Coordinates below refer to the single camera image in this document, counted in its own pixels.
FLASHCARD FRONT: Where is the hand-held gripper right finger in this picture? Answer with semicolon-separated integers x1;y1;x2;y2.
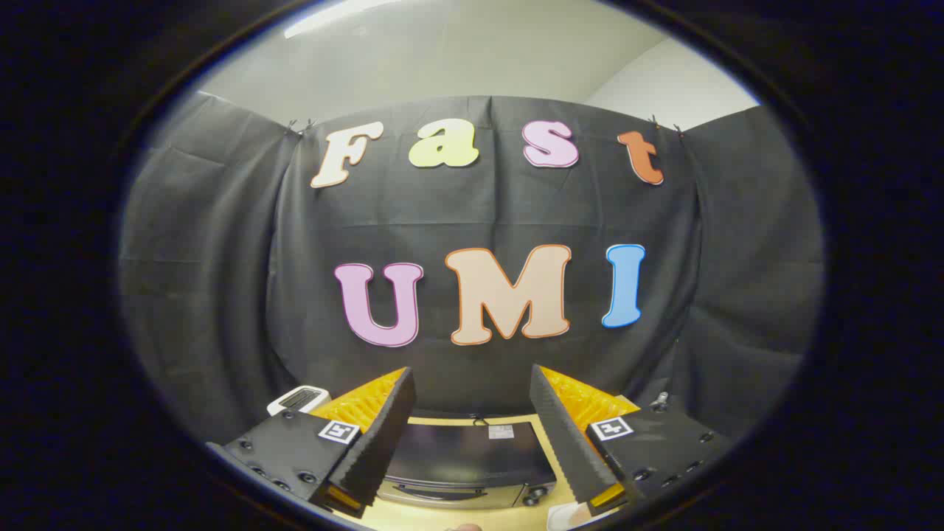
528;364;732;517

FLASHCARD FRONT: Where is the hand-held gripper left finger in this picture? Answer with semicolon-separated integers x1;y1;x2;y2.
205;367;417;519

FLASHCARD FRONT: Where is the black toaster oven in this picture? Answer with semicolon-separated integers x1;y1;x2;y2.
375;417;559;510

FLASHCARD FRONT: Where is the white bread toaster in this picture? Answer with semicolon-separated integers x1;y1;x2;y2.
267;386;330;417

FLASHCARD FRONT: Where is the white plate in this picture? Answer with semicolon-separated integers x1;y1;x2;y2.
546;501;592;530

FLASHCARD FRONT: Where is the black backdrop cloth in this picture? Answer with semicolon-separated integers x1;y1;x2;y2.
118;92;825;451

